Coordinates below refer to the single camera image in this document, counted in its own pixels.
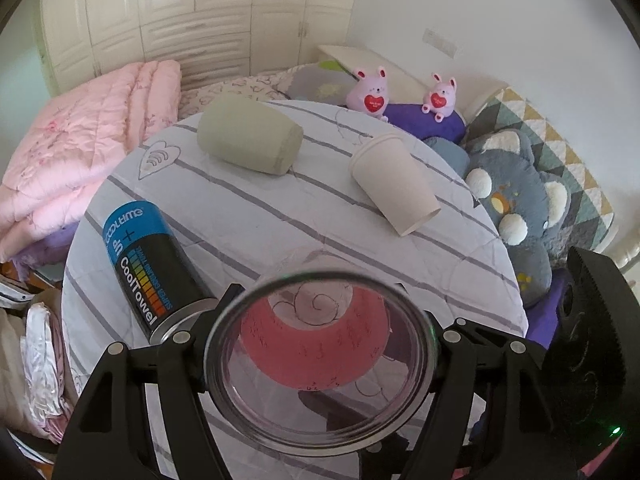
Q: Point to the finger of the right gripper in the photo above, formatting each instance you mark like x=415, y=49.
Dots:
x=594, y=356

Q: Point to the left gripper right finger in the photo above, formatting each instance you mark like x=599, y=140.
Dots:
x=491, y=416

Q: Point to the clear jar with pink contents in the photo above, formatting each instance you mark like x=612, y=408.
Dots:
x=320, y=358

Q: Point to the white paper cup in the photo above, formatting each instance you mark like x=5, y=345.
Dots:
x=385, y=170

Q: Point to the sage green cup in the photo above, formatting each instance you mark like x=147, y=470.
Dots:
x=249, y=134

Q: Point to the pile of clothes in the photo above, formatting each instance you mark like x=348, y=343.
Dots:
x=37, y=390

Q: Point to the triangle pattern quilted pillow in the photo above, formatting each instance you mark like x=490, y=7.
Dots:
x=588, y=223

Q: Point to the black blue CoolTowel can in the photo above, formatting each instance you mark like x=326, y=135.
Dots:
x=161, y=285

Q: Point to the grey-blue bear plush pillow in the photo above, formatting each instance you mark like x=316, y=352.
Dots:
x=526, y=204

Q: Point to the folded pink quilt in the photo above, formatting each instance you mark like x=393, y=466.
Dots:
x=75, y=142

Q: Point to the right pink bunny plush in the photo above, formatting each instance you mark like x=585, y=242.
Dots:
x=441, y=100

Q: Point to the pink bunny plush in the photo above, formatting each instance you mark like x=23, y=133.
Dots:
x=441, y=100
x=370, y=94

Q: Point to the purple pillow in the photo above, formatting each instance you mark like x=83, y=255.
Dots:
x=409, y=117

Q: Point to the left pink bunny plush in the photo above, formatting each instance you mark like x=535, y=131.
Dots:
x=370, y=94

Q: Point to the grey flower cushion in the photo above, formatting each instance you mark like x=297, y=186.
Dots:
x=324, y=82

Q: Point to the heart pattern bed sheet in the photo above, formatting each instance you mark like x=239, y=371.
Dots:
x=263, y=87

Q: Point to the cream built-in wardrobe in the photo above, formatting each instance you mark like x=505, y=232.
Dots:
x=211, y=39

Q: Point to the wall switch panel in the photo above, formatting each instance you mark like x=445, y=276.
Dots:
x=440, y=43

